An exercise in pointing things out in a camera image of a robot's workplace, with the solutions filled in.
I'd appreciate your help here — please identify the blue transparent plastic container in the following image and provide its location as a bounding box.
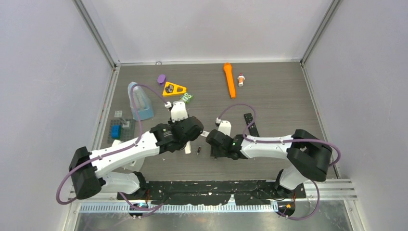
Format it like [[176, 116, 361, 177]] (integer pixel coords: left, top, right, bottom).
[[127, 82, 154, 121]]

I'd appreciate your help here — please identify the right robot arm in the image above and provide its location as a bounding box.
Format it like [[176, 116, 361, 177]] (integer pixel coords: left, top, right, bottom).
[[206, 129, 332, 198]]

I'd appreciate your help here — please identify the white rectangular thermometer device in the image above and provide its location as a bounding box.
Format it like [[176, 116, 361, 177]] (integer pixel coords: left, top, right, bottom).
[[184, 141, 191, 154]]

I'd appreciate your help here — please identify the grey lego small plate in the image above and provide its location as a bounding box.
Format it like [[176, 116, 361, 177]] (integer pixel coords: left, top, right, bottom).
[[114, 110, 123, 117]]

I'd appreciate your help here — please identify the grey lego baseplate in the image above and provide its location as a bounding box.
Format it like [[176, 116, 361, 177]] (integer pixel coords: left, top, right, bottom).
[[106, 119, 135, 144]]

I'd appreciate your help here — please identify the yellow triangle shape toy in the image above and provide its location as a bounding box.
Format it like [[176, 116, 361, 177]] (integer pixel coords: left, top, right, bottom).
[[162, 81, 187, 97]]

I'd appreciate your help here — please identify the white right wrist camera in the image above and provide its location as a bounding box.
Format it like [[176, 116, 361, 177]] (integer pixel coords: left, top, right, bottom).
[[216, 117, 232, 136]]

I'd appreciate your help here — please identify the blue lego brick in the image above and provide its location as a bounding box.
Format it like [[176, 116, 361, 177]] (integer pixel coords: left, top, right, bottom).
[[111, 125, 122, 139]]

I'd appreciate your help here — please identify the green owl toy block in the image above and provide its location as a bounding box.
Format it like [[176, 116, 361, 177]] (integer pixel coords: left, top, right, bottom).
[[180, 92, 193, 103]]

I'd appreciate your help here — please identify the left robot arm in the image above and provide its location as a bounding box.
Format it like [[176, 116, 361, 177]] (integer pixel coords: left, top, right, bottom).
[[69, 116, 204, 200]]

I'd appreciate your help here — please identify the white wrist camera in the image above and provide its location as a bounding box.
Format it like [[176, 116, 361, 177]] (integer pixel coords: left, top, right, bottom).
[[216, 117, 232, 136], [165, 101, 189, 123]]

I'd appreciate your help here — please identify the black remote control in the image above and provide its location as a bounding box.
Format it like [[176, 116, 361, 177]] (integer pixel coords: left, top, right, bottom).
[[243, 113, 259, 137]]

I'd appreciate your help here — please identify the purple cylinder toy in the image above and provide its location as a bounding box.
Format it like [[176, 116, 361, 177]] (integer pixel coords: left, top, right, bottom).
[[157, 74, 166, 86]]

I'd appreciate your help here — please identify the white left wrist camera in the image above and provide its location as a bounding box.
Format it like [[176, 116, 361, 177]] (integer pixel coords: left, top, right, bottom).
[[165, 101, 189, 123]]

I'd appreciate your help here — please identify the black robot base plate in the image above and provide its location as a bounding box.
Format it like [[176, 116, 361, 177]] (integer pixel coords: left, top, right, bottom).
[[125, 180, 306, 205]]

